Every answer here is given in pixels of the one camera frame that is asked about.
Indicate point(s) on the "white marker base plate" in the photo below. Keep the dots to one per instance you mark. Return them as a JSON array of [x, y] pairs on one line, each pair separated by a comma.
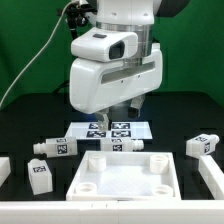
[[89, 130]]

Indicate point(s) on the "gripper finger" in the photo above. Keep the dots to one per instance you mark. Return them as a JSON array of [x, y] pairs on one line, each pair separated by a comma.
[[103, 121], [135, 106]]

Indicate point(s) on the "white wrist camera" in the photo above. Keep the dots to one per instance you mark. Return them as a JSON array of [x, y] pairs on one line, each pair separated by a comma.
[[105, 46]]

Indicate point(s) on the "white square tabletop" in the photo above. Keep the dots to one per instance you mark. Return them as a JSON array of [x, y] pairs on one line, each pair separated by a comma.
[[124, 176]]

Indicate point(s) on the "white fence block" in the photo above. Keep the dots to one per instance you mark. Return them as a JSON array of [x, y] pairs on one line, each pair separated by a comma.
[[5, 169], [212, 176]]

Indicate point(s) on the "white right fence block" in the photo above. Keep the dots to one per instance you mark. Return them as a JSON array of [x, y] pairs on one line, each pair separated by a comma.
[[212, 176]]

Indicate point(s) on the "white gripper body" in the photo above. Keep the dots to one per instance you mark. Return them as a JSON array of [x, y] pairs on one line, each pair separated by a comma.
[[95, 86]]

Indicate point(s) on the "white front fence bar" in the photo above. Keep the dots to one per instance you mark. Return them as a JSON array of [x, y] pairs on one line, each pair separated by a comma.
[[151, 212]]

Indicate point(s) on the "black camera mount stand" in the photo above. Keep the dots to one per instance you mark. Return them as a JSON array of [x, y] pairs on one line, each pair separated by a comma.
[[76, 15]]

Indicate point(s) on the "white left fence block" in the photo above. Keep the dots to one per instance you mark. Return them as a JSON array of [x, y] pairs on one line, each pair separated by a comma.
[[5, 169]]

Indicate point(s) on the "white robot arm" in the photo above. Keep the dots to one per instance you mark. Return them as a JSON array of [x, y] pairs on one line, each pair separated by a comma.
[[117, 60]]

